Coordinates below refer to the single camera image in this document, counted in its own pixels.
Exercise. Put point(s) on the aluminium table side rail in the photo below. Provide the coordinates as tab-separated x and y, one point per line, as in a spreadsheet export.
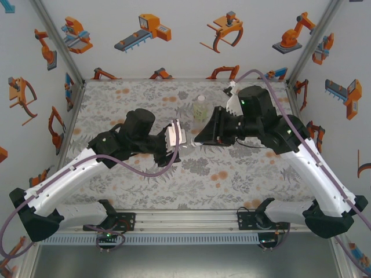
294	95
72	121

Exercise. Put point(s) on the floral patterned table cloth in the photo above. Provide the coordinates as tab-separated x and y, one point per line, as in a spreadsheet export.
185	197

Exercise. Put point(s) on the beige label plastic bottle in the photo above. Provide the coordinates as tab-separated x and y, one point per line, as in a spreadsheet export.
199	111

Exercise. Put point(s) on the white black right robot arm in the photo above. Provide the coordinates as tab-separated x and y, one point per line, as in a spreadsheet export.
319	179

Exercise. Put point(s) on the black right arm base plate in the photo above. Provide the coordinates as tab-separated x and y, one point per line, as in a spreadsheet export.
243	223

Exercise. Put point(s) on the aluminium corner post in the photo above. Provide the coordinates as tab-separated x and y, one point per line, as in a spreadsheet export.
312	43
61	43

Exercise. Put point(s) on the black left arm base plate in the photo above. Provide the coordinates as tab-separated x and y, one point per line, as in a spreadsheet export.
130	221

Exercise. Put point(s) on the aluminium table back rail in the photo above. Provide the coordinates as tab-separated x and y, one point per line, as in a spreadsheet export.
188	79

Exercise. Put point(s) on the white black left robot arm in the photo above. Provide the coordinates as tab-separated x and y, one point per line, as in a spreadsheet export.
63	179

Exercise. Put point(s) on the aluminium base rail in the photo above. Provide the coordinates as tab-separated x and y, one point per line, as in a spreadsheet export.
185	221

